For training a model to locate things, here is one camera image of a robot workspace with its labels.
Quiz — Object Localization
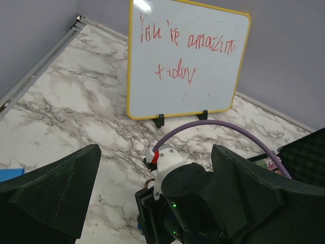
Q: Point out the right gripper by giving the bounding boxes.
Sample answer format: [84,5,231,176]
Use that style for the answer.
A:
[135,145,324,243]

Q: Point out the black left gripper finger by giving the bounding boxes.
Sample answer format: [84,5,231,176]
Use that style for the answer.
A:
[1,144,102,243]

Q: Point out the blue plastic box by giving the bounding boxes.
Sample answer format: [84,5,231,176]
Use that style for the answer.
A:
[0,168,25,182]

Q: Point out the black poker chip case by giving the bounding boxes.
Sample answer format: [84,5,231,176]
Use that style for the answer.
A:
[247,127,325,188]

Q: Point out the brown 100 poker chip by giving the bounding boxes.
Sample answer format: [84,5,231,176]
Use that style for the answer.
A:
[145,178,155,189]

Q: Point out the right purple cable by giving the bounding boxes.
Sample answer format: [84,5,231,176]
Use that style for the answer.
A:
[152,119,293,180]

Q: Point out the white whiteboard yellow frame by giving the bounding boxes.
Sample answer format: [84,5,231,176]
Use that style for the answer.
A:
[126,1,251,120]

